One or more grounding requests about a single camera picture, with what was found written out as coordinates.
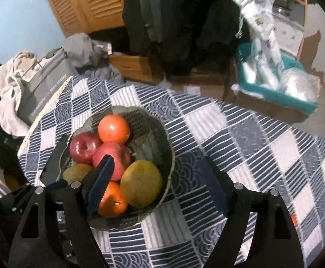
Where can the teal plastic basket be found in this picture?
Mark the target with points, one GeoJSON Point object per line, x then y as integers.
{"type": "Point", "coordinates": [290, 97]}

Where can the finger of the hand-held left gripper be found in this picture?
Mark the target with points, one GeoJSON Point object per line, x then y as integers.
{"type": "Point", "coordinates": [21, 198]}

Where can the orange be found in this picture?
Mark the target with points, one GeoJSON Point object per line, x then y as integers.
{"type": "Point", "coordinates": [115, 201]}
{"type": "Point", "coordinates": [113, 128]}
{"type": "Point", "coordinates": [293, 220]}

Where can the small green yellow fruit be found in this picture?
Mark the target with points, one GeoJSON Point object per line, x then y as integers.
{"type": "Point", "coordinates": [76, 173]}

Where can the grey bag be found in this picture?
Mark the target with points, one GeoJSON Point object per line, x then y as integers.
{"type": "Point", "coordinates": [44, 89]}

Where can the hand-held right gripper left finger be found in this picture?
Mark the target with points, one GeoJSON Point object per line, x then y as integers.
{"type": "Point", "coordinates": [101, 184]}

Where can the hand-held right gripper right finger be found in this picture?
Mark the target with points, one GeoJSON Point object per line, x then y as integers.
{"type": "Point", "coordinates": [217, 189]}

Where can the white printed plastic bag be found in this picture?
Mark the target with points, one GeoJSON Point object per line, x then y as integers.
{"type": "Point", "coordinates": [263, 39]}

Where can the blue white patterned tablecloth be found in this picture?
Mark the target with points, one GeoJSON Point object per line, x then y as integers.
{"type": "Point", "coordinates": [235, 134]}

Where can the hanging dark clothes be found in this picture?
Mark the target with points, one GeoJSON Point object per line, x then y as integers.
{"type": "Point", "coordinates": [179, 19]}

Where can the red apple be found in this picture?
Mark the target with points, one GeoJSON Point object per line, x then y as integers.
{"type": "Point", "coordinates": [83, 148]}
{"type": "Point", "coordinates": [120, 156]}

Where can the clear plastic bag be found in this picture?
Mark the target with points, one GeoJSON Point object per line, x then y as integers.
{"type": "Point", "coordinates": [300, 85]}

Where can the cardboard box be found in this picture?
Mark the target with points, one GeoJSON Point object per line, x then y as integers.
{"type": "Point", "coordinates": [265, 106]}
{"type": "Point", "coordinates": [198, 82]}

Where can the grey crumpled clothes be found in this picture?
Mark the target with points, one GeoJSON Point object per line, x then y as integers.
{"type": "Point", "coordinates": [90, 53]}

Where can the wooden louvred door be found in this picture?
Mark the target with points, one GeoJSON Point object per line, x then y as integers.
{"type": "Point", "coordinates": [90, 2]}

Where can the beige crumpled cloth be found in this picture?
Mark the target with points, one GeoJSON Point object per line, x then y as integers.
{"type": "Point", "coordinates": [9, 89]}

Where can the wooden crate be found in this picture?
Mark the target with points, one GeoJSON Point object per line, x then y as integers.
{"type": "Point", "coordinates": [134, 67]}

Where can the yellow green mango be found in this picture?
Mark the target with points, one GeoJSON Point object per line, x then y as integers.
{"type": "Point", "coordinates": [141, 184]}

